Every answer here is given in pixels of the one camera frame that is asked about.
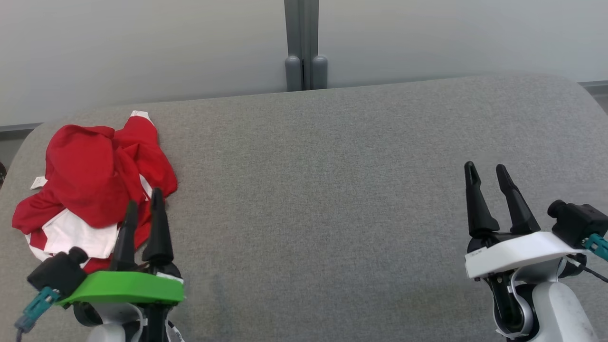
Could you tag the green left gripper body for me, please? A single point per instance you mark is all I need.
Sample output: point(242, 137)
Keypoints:
point(128, 287)

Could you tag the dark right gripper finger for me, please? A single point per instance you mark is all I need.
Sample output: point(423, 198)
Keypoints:
point(477, 209)
point(517, 209)

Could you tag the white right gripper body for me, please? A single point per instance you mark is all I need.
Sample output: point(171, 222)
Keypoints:
point(513, 254)

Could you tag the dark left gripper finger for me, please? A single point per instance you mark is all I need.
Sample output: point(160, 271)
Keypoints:
point(158, 232)
point(126, 242)

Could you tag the red Bulls 23 jersey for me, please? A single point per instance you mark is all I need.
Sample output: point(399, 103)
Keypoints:
point(85, 175)

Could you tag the red Bulls shorts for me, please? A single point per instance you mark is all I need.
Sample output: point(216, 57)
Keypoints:
point(28, 216)

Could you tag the dark round object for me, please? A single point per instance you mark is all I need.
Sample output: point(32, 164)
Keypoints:
point(2, 175)

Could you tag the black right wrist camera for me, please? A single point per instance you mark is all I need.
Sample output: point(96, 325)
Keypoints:
point(577, 223)

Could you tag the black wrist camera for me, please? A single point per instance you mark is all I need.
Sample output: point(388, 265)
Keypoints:
point(57, 273)
point(577, 223)

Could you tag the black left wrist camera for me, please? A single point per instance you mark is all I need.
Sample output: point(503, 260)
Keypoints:
point(57, 273)

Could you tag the grey partition bottom rail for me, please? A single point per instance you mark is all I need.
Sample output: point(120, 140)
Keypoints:
point(19, 127)
point(596, 85)

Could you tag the grey partition post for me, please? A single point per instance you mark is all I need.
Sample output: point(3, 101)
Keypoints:
point(301, 38)

